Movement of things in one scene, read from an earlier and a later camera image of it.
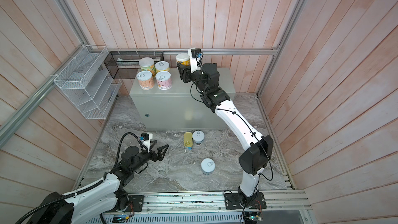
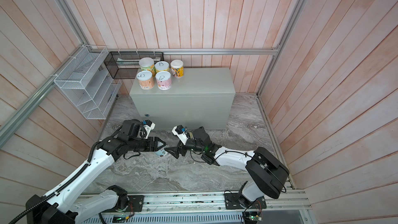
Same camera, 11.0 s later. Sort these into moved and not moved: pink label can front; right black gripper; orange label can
Moved: right black gripper
Not moved: pink label can front; orange label can
